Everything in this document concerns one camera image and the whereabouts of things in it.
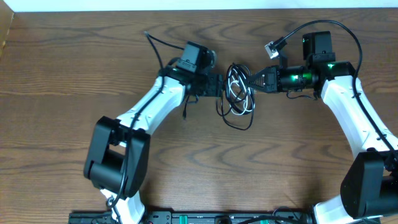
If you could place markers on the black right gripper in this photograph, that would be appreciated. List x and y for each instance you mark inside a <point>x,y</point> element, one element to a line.
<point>271,79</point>

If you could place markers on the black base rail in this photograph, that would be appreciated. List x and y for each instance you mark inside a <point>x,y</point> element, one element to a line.
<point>168,217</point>

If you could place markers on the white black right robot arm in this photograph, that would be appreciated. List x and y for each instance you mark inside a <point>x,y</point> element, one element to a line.
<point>369,189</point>

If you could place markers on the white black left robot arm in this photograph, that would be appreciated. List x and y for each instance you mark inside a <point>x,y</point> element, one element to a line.
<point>118,154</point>

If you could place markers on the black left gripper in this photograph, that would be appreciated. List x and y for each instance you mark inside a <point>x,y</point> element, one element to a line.
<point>217,86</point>

